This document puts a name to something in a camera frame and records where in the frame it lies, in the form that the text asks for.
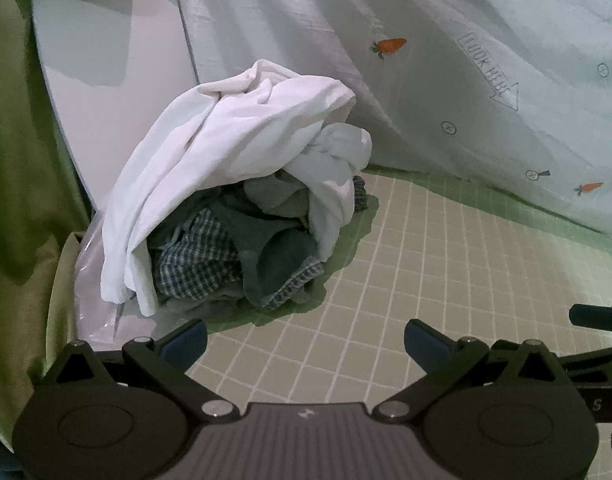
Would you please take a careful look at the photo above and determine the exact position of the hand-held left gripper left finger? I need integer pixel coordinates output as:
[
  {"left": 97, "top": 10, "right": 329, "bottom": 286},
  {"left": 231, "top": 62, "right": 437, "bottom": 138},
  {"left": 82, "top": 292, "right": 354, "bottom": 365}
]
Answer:
[{"left": 40, "top": 319, "right": 235, "bottom": 421}]

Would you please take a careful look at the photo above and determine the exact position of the white shirt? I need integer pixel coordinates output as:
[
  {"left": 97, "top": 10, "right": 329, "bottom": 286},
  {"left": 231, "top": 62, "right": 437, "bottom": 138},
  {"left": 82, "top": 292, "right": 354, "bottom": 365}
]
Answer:
[{"left": 100, "top": 59, "right": 357, "bottom": 318}]

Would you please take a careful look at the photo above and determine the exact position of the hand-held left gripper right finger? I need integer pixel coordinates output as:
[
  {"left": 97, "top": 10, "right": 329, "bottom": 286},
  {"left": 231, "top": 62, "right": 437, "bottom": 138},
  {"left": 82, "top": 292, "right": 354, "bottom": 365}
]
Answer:
[{"left": 375, "top": 318, "right": 573, "bottom": 421}]

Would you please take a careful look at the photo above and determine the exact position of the green cloth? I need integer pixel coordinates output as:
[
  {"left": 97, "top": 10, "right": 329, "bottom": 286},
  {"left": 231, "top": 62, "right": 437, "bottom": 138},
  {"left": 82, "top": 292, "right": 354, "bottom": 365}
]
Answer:
[{"left": 0, "top": 0, "right": 94, "bottom": 441}]

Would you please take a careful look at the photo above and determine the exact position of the green grid mat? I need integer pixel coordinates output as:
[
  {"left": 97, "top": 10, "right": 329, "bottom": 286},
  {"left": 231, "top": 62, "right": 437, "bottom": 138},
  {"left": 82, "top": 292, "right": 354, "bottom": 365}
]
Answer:
[{"left": 153, "top": 167, "right": 612, "bottom": 407}]

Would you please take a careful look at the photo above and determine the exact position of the carrot print quilt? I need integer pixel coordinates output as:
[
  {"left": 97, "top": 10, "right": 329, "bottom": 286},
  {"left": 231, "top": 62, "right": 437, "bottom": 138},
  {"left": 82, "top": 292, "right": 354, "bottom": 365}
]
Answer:
[{"left": 178, "top": 0, "right": 612, "bottom": 241}]

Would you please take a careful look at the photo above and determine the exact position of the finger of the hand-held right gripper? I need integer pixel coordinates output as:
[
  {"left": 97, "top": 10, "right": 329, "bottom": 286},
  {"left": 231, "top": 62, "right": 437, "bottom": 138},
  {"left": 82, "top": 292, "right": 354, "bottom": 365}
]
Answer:
[
  {"left": 569, "top": 303, "right": 612, "bottom": 334},
  {"left": 561, "top": 344, "right": 612, "bottom": 386}
]

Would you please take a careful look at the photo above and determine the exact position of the grey garment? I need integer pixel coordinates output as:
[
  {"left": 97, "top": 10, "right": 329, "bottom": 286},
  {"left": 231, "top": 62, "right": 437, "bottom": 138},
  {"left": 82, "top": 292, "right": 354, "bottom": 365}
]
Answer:
[{"left": 243, "top": 172, "right": 311, "bottom": 221}]

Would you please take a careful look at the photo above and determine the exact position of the pile of blue-grey clothes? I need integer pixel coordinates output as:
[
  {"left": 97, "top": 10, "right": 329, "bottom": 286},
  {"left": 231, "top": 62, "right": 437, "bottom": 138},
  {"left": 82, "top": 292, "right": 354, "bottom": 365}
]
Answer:
[{"left": 148, "top": 175, "right": 371, "bottom": 311}]

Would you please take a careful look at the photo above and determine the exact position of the white panel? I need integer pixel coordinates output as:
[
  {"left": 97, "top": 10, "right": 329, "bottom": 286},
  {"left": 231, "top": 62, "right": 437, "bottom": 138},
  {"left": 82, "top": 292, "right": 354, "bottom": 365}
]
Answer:
[{"left": 30, "top": 0, "right": 199, "bottom": 211}]

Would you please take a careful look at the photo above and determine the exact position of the blue denim garment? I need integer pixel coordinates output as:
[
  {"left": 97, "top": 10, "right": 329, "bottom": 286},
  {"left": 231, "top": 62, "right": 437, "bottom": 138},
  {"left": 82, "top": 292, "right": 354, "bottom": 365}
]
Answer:
[{"left": 233, "top": 215, "right": 327, "bottom": 311}]

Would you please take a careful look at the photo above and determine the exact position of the clear plastic bag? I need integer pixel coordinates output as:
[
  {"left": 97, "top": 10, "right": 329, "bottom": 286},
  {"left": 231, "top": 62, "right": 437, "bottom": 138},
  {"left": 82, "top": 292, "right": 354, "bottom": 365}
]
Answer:
[{"left": 74, "top": 210, "right": 159, "bottom": 356}]

